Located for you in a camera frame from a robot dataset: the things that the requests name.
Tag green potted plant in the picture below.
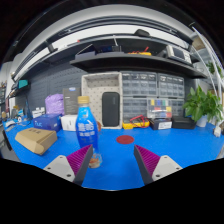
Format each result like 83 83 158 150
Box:
182 85 224 128

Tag clear organizer, coloured parts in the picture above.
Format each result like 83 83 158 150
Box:
147 97 174 120

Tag brown cardboard box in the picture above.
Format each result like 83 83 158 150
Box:
14 127 58 156

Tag yellow meter with red leads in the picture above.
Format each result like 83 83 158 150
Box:
128 46 153 57

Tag white metal rack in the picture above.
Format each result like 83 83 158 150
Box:
191 26 224 101

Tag black flat case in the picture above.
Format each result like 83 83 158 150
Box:
171 115 198 130

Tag yellow multimeter with leads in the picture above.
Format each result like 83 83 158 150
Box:
122 114 151 130

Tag white carton box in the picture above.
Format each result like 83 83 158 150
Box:
60 114 79 132

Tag flat round red coaster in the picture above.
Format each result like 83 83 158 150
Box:
116 134 135 145

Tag narrow grey drawer cabinet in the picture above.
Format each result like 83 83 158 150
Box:
171 98 186 118

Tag black wall shelf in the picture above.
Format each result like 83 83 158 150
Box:
69 34 208 80

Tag white dotted storage bin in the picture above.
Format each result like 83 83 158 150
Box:
81 71 124 130

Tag blue drink bottle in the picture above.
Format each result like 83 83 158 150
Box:
75 95 103 169

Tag purple plastic bag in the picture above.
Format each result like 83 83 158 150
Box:
44 93 65 116

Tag black rectangular case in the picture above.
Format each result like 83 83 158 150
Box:
101 91 121 128

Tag black box, white label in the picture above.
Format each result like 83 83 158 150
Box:
149 118 173 131

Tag small white adapter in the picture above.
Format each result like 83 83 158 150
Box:
213 125 223 138

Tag dark grey carton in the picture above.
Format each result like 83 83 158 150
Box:
62 87 82 116

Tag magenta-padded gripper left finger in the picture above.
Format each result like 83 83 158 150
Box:
43 144 94 187

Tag white bench instrument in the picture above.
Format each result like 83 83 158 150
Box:
165 44 193 65

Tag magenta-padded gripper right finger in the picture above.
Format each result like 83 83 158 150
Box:
133 144 184 186

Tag blue carton box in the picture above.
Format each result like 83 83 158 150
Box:
32 113 63 133

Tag wide grey drawer cabinet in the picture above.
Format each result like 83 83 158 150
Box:
121 71 158 98

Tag teal plastic bin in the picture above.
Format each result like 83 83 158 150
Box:
17 79 30 90

